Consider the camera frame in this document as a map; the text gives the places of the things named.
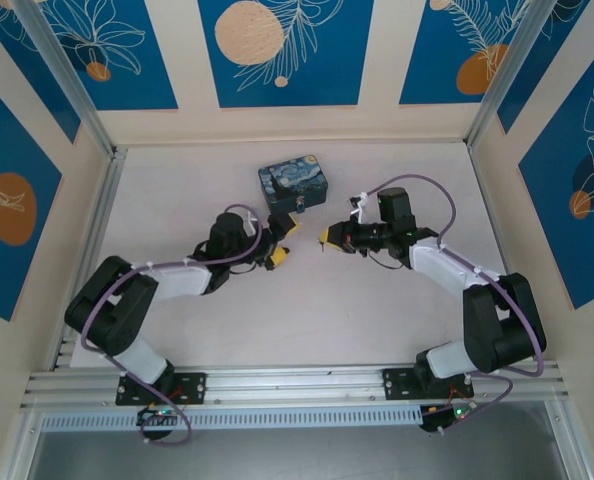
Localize aluminium table side rail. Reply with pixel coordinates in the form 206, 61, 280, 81
51, 148, 128, 371
468, 144, 538, 362

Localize white slotted cable duct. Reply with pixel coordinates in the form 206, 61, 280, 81
41, 405, 426, 431

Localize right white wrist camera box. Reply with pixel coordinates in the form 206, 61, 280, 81
347, 192, 373, 225

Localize blue poster white leaf lines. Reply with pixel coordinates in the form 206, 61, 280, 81
0, 0, 82, 145
496, 0, 594, 135

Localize blue poster peach circle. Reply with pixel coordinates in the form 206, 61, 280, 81
198, 0, 377, 109

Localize blue poster small orange dot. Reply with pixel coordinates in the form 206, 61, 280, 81
31, 0, 179, 112

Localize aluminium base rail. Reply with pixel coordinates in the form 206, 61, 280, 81
21, 362, 573, 409

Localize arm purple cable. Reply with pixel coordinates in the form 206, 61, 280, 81
81, 203, 264, 446
359, 173, 548, 436

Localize aluminium frame post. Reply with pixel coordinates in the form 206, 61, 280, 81
465, 0, 561, 147
14, 0, 117, 157

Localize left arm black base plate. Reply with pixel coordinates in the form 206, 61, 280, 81
115, 372, 208, 406

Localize blue poster dark circle leaves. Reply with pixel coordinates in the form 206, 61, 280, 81
519, 49, 594, 311

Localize blue poster orange circle flower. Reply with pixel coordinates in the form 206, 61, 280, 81
0, 69, 64, 322

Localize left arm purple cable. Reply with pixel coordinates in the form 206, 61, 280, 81
81, 203, 264, 446

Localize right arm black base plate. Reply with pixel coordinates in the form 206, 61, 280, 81
381, 367, 476, 401

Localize blue poster fern orange circle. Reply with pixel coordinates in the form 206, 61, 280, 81
399, 0, 543, 106

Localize starry night tin box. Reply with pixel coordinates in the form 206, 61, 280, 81
257, 154, 329, 214

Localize grey metal panel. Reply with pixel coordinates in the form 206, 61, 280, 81
26, 403, 578, 480

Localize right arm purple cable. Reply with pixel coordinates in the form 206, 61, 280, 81
359, 173, 548, 436

